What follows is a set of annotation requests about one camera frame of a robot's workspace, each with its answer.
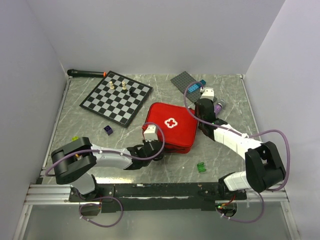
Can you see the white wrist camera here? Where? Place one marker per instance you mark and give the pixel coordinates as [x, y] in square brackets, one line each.
[150, 134]
[207, 93]

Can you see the black white chessboard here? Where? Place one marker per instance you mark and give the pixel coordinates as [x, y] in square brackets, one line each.
[116, 105]

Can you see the white chess piece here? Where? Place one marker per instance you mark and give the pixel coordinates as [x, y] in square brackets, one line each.
[111, 85]
[124, 85]

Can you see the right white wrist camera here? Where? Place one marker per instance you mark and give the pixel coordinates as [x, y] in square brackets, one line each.
[207, 93]

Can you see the green yellow toy block car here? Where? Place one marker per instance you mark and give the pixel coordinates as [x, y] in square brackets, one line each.
[74, 138]

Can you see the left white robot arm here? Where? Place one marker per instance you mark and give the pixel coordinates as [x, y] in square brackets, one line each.
[72, 161]

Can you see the white chess piece left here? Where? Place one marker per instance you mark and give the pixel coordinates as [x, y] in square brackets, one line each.
[111, 85]

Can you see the grey lego baseplate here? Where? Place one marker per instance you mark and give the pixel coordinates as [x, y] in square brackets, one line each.
[181, 81]

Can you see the black chess piece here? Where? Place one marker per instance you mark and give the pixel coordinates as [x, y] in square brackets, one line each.
[132, 92]

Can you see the blue lego brick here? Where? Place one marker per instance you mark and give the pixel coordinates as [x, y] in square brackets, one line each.
[196, 86]

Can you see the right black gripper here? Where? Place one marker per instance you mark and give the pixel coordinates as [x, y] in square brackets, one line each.
[196, 108]

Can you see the purple toy block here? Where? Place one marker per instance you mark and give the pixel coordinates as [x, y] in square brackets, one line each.
[108, 130]

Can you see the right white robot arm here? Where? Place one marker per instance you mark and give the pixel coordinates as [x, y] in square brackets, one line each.
[263, 164]

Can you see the red black medicine bag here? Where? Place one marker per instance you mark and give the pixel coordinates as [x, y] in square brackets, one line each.
[175, 126]

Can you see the white chess piece right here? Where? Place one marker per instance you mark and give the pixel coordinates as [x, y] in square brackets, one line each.
[124, 85]

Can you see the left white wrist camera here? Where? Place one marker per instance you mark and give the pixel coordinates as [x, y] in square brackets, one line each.
[150, 134]

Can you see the green plastic clip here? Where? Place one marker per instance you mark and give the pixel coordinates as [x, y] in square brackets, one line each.
[201, 167]

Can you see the purple tube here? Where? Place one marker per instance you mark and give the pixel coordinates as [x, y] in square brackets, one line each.
[220, 104]

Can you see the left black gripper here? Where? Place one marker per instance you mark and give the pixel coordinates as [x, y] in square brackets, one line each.
[146, 143]

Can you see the black microphone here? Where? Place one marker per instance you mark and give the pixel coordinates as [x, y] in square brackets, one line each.
[85, 74]

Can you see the black mounting rail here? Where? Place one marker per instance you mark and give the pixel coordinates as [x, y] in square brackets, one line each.
[159, 196]

